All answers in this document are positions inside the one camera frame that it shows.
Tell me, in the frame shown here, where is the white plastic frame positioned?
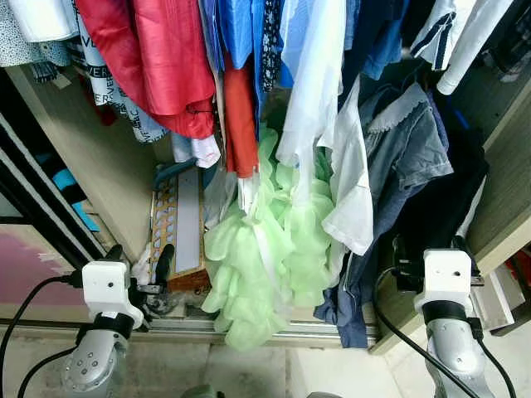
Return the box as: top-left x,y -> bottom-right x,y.
475,264 -> 525,332

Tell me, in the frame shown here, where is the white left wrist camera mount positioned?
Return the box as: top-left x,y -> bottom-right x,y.
81,261 -> 144,328

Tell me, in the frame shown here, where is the navy blue garment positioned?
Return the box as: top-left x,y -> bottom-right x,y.
314,245 -> 382,349

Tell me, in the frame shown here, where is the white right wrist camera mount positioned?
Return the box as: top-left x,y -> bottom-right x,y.
413,249 -> 475,312

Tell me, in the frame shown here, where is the grey floral garment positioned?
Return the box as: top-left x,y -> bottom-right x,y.
0,0 -> 71,69

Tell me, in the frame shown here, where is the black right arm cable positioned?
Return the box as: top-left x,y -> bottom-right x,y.
372,265 -> 517,398

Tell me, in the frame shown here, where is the white thin blouse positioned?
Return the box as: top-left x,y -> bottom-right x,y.
319,79 -> 376,256

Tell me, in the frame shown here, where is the orange patterned box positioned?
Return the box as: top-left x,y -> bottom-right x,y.
149,166 -> 210,293

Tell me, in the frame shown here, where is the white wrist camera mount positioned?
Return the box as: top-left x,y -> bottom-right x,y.
413,249 -> 475,312
81,261 -> 144,328

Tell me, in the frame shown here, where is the dark wardrobe sliding door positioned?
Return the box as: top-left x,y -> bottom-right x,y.
0,75 -> 113,324

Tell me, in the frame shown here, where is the white shirt with navy stripe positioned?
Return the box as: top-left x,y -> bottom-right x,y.
409,0 -> 517,96

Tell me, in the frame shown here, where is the wooden wardrobe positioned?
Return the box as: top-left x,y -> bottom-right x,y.
0,0 -> 531,357

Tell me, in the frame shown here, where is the metal wardrobe floor track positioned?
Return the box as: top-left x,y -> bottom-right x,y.
145,315 -> 378,342

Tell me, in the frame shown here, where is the navy dotted fabric strip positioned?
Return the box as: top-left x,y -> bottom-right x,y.
260,0 -> 285,92

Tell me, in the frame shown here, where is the white black lettered garment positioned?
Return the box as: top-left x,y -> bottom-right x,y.
66,29 -> 171,143

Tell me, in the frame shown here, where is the grey denim shirt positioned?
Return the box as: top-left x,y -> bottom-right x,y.
357,81 -> 455,250

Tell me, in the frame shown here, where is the dark blue shirt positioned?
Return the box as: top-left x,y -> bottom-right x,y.
340,0 -> 416,92

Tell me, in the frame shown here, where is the orange red garment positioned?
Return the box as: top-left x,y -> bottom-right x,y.
222,60 -> 261,179

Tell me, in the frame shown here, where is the plain white garment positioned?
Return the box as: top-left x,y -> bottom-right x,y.
7,0 -> 81,44

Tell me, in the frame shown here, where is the dark red garment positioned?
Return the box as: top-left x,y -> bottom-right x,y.
75,0 -> 158,92

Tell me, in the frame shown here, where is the red pleated garment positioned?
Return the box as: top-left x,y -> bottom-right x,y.
133,0 -> 218,139

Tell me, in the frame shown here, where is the white sheer garment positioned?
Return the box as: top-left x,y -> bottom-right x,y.
276,0 -> 349,208

